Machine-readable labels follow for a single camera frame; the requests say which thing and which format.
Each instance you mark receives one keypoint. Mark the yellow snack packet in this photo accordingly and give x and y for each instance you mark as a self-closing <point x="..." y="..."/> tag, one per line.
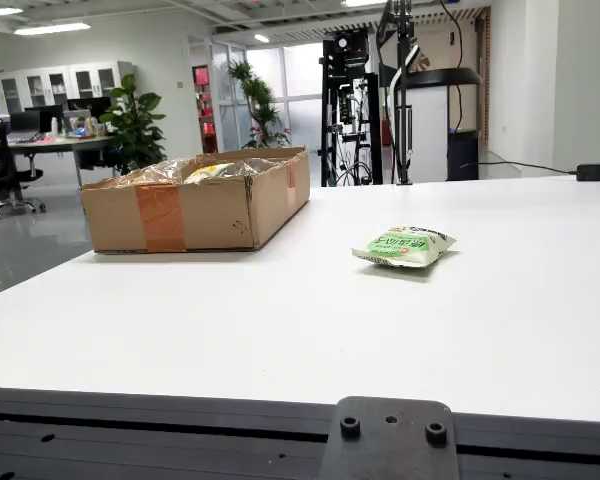
<point x="207" y="172"/>

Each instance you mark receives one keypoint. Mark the brown cardboard box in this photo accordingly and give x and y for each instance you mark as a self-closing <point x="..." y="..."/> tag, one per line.
<point x="215" y="215"/>

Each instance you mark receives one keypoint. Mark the plastic-wrapped items in box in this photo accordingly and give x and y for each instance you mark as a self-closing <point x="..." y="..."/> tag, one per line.
<point x="162" y="170"/>

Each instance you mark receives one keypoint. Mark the black power adapter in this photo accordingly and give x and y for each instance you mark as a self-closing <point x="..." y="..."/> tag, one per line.
<point x="597" y="172"/>

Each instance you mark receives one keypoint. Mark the black aluminium rail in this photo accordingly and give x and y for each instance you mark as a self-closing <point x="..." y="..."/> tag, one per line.
<point x="130" y="435"/>

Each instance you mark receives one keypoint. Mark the black office chair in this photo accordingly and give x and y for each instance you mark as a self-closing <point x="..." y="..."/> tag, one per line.
<point x="0" y="170"/>

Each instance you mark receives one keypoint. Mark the red display shelf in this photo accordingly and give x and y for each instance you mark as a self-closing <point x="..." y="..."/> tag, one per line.
<point x="207" y="125"/>

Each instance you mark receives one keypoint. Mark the broad-leaf potted plant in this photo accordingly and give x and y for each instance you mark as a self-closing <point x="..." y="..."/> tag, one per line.
<point x="135" y="125"/>

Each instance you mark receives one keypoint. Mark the long ceiling light panel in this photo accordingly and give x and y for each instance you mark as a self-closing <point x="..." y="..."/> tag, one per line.
<point x="0" y="12"/>
<point x="52" y="28"/>

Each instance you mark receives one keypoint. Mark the white kiosk with black top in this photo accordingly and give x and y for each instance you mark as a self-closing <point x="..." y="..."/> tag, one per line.
<point x="430" y="130"/>

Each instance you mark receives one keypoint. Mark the grey office desk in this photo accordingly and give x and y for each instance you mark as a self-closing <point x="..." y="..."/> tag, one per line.
<point x="60" y="145"/>

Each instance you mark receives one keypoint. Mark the dark blue bin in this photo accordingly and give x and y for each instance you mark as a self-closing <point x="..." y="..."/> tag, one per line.
<point x="462" y="155"/>

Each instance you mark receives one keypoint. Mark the white plastic bottle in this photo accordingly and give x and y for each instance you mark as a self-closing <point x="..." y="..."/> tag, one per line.
<point x="54" y="127"/>

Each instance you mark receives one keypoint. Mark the small ceiling light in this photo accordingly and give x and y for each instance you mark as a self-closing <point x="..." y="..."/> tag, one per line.
<point x="261" y="38"/>

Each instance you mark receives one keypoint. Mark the green snack packet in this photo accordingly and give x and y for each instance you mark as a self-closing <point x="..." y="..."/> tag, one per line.
<point x="400" y="247"/>

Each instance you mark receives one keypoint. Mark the white glass-door cabinet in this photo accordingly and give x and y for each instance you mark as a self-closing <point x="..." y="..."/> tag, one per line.
<point x="40" y="90"/>

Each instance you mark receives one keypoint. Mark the black bolted mounting plate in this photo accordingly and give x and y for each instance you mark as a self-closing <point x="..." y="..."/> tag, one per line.
<point x="390" y="450"/>

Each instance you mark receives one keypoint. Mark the black computer monitor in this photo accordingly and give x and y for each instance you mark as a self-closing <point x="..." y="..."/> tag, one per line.
<point x="50" y="115"/>
<point x="24" y="121"/>

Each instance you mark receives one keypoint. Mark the slender tall potted plant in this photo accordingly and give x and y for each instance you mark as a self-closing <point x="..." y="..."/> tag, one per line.
<point x="260" y="100"/>

